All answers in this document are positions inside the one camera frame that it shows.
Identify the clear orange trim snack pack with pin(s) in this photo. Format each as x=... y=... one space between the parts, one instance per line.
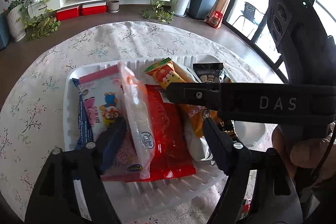
x=139 y=120

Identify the small grey flower pot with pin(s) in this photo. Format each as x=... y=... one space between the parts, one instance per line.
x=113 y=6

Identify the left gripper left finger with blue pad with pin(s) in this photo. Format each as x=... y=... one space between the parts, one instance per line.
x=53 y=199

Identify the pink cartoon snack pack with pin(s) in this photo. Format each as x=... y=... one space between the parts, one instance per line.
x=103 y=100

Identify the trailing pothos plant left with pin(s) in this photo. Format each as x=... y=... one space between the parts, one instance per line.
x=38 y=19

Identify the white red snack bag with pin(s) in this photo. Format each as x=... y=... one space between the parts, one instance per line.
x=198 y=147

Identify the red storage box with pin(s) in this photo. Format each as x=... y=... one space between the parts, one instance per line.
x=68 y=13
x=93 y=8

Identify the black balcony chair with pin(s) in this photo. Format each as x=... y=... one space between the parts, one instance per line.
x=250 y=16

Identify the person right hand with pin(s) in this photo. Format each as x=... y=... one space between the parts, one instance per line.
x=306 y=154

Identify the orange fruit print pack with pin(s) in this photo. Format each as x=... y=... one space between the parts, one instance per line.
x=246 y=207

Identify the tall plant blue pot left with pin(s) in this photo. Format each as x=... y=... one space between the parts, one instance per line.
x=4 y=29

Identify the white plastic tray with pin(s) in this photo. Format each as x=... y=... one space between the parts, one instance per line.
x=133 y=200

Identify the red storage box left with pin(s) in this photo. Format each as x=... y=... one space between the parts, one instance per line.
x=68 y=13

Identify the red snack box on floor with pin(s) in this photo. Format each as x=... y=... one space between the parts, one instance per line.
x=215 y=20

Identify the red storage box right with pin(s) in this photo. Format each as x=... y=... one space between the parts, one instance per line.
x=93 y=8

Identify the black snack bag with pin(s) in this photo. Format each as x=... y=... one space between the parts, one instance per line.
x=214 y=72

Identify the orange cartoon snack pack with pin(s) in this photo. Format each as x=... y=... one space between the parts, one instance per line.
x=164 y=73

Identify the blue mini roll cake pack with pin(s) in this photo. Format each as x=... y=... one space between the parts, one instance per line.
x=85 y=129

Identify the plant ribbed white pot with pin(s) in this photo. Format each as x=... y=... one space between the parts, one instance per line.
x=14 y=20

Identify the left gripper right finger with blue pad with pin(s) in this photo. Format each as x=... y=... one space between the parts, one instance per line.
x=274 y=197

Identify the red foil snack bag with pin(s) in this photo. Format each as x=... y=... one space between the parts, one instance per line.
x=171 y=159

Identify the floral round tablecloth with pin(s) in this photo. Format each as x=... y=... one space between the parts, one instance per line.
x=32 y=115

